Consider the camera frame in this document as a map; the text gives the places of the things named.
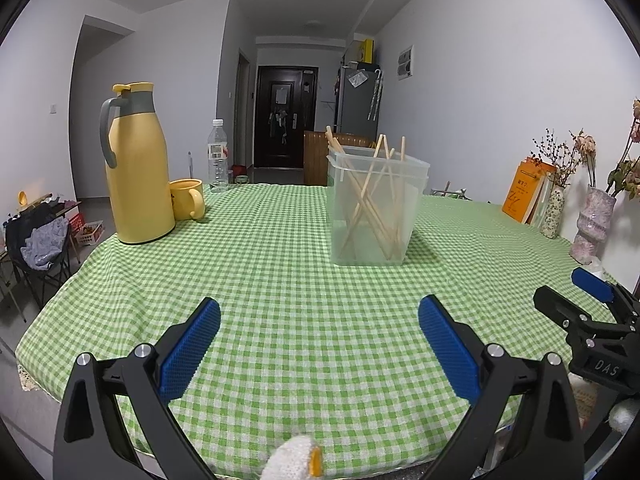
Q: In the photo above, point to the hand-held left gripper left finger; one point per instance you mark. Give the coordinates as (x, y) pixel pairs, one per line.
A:
(192, 347)

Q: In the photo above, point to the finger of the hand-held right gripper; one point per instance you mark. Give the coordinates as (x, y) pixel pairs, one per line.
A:
(560, 307)
(592, 282)

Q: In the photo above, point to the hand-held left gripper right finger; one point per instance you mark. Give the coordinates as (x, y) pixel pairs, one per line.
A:
(447, 347)

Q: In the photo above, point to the clear plastic container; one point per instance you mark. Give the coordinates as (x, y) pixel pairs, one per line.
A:
(350, 166)
(410, 230)

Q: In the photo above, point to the bundle of chopsticks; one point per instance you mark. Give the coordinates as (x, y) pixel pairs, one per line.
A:
(402, 149)

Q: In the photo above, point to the person's right hand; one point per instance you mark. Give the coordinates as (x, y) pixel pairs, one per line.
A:
(585, 400)

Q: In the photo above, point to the person's left hand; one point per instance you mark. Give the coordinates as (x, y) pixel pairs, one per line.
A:
(290, 460)

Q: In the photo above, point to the pink ruffled vase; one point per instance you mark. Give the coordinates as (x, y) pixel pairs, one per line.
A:
(592, 225)

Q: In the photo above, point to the speckled vase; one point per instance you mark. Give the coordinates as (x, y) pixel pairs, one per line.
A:
(553, 212)

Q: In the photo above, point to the pale upright books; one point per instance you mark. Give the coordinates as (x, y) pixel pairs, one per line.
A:
(542, 205)

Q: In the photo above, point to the orange book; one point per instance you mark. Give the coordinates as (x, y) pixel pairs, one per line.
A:
(522, 192)

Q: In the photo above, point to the green checked tablecloth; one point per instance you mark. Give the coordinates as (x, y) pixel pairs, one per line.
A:
(280, 270)

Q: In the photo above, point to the wilted roses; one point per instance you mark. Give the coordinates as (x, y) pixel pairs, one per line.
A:
(627, 170)

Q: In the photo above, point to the dried flower branches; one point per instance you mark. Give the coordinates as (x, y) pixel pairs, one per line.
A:
(562, 160)

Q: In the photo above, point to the yellow mug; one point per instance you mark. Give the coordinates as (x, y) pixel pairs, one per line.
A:
(185, 200)

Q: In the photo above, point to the metal rack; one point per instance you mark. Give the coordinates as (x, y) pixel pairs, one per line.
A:
(450, 191)

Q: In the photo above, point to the red basket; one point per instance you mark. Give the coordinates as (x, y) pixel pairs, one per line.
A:
(87, 230)

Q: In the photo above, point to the chair with clothes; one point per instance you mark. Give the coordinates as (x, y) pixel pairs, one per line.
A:
(50, 280)

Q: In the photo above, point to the yellow thermos jug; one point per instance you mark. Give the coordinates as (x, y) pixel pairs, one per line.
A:
(140, 175)

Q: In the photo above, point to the dark clothes pile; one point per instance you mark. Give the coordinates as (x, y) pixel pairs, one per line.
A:
(37, 240)

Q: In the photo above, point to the clear water bottle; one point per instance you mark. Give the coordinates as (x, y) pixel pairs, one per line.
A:
(218, 160)

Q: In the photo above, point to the wooden chair back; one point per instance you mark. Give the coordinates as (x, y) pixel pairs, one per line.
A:
(315, 160)

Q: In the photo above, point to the small yellow object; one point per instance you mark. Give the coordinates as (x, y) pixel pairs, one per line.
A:
(22, 198)

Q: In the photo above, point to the dark entrance door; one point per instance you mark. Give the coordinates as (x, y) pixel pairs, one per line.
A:
(285, 120)

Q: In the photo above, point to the interior door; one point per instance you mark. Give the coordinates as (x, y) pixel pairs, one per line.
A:
(242, 105)

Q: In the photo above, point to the grey fridge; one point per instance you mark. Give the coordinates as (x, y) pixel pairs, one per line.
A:
(355, 105)

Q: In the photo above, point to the white folded umbrella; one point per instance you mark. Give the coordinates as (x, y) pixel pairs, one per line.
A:
(376, 95)

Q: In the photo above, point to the clear plastic pouch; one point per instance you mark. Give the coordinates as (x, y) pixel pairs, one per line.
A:
(357, 79)

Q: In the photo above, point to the yellow box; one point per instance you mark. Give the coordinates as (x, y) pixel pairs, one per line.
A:
(366, 51)

